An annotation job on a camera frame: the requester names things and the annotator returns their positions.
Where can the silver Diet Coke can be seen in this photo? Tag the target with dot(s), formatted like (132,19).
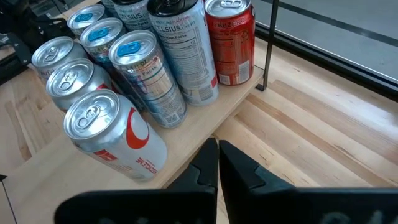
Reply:
(54,53)

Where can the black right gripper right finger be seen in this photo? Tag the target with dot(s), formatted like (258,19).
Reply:
(280,205)

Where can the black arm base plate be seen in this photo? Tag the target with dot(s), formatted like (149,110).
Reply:
(15,53)

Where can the silver beverage can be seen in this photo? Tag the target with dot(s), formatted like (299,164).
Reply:
(93,115)
(70,77)

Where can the wooden shelf with black frame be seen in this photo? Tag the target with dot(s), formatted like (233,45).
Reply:
(192,124)

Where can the silver can with blue tab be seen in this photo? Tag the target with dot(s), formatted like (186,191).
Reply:
(99,32)
(149,87)

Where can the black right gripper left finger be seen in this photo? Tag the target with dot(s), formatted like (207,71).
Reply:
(155,205)

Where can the red soda can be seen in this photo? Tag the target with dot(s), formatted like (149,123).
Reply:
(231,46)

